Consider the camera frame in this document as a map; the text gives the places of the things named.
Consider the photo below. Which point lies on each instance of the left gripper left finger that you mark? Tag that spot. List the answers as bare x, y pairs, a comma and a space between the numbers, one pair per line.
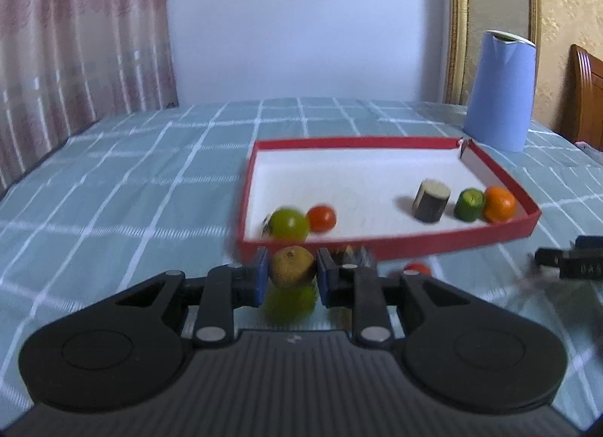
132, 345

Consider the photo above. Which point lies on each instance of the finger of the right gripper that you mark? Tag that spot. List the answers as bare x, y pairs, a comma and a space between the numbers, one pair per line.
589, 242
573, 264

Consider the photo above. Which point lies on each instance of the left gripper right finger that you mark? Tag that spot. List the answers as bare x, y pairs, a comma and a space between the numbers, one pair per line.
461, 349

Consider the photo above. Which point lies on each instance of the red cherry tomato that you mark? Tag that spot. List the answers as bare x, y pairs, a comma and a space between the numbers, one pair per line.
322, 218
414, 268

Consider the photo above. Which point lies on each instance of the small green lime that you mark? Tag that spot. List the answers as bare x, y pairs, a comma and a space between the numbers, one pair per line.
289, 306

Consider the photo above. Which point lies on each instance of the brown-yellow longan fruit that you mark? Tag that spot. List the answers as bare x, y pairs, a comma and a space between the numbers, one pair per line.
292, 267

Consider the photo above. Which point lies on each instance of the orange mandarin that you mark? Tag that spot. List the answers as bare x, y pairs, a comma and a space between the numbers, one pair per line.
499, 204

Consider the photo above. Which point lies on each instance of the green cucumber chunk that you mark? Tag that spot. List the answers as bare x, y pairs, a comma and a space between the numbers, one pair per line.
469, 205

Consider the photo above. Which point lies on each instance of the wooden chair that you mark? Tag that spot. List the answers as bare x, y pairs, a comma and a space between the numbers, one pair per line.
585, 122

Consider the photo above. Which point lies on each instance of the blue electric kettle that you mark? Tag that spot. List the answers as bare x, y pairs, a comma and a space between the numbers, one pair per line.
502, 96

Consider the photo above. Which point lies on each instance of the checked teal bedsheet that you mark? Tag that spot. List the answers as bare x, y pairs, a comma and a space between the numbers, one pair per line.
140, 194

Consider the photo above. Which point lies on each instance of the red cherry tomato in tray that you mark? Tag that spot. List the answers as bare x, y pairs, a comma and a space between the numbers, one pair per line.
322, 218

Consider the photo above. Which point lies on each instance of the red shallow box tray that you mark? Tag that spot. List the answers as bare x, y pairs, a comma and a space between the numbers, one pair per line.
371, 182

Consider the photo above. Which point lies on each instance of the green lime in tray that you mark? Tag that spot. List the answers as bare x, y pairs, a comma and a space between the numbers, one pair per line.
288, 224

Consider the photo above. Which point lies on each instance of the pink patterned curtain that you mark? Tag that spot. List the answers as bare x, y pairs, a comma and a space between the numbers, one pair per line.
66, 64

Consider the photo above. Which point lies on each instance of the gold mirror frame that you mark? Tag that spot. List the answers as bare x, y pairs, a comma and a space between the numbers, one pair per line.
468, 20

